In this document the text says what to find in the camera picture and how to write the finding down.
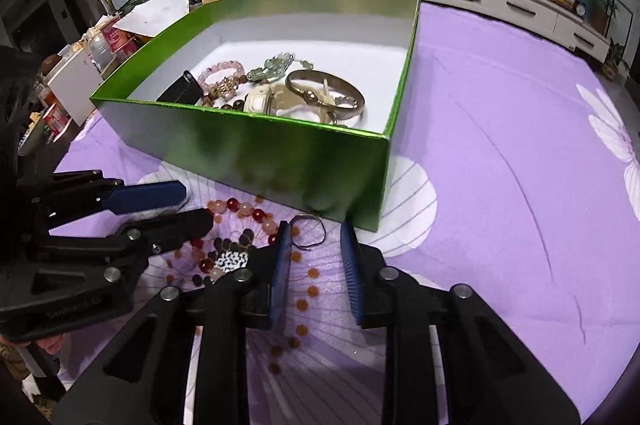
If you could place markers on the white paper sheet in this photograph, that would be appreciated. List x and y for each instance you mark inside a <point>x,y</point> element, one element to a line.
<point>147,17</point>

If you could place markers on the cream wristwatch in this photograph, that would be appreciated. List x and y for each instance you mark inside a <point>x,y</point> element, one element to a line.
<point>265,100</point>

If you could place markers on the pink cup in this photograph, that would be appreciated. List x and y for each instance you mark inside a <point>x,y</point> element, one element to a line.
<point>116,37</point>

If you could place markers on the white tv cabinet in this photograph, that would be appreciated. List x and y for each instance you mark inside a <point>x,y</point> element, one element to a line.
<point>500,0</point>

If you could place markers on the small alarm clock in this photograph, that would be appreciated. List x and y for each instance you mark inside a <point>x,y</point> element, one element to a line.
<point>580,8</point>

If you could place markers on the metal bangle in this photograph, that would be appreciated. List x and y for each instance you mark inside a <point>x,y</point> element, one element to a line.
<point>356,97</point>

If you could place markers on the green cardboard box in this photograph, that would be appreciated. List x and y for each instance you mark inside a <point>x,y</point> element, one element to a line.
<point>275,160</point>

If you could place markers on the black white spotted pendant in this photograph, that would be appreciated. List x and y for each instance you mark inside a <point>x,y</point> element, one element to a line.
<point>231,261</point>

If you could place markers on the tall potted plant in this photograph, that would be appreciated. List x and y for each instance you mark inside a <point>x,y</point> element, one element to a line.
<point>607,7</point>

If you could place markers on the white cardboard box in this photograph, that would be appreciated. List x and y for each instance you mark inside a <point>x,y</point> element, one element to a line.
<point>75,82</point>

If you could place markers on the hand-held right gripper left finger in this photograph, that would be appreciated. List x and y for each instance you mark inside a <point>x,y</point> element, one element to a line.
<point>280,275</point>

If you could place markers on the dark wristband watch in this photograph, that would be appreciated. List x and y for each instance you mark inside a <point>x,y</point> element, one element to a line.
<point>182,87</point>

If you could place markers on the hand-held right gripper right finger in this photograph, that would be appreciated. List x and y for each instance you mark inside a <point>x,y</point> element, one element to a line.
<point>351,275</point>

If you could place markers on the person's left hand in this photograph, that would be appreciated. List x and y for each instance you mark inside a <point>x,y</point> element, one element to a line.
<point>47,346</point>

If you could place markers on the small potted plant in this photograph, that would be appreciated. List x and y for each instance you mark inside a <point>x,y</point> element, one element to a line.
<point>617,57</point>

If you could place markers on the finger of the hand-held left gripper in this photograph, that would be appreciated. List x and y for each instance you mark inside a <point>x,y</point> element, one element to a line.
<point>175,227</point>
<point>145,197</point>

